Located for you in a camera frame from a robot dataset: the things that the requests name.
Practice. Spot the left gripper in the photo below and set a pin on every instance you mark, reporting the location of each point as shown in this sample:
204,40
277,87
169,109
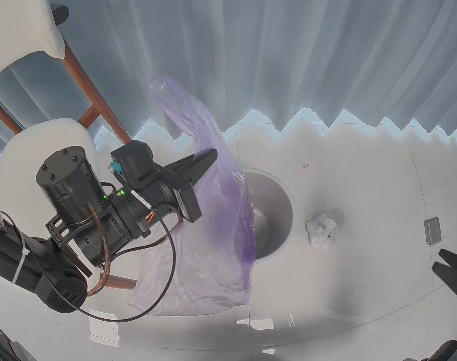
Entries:
185,201

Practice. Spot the purple plastic bag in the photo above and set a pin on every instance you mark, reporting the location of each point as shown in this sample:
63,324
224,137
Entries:
221,216

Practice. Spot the white trash bin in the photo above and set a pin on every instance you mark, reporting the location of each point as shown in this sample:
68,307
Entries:
273,209

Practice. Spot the crumpled white wrapper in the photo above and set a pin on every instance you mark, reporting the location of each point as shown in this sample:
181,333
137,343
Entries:
320,229

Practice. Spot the pale blue curtain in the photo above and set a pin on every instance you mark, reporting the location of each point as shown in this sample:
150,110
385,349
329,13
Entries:
288,51

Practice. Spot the white wooden chair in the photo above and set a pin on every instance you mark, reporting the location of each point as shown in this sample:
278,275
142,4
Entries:
17,21

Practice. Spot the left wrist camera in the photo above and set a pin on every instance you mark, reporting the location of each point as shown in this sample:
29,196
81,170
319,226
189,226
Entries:
132,160

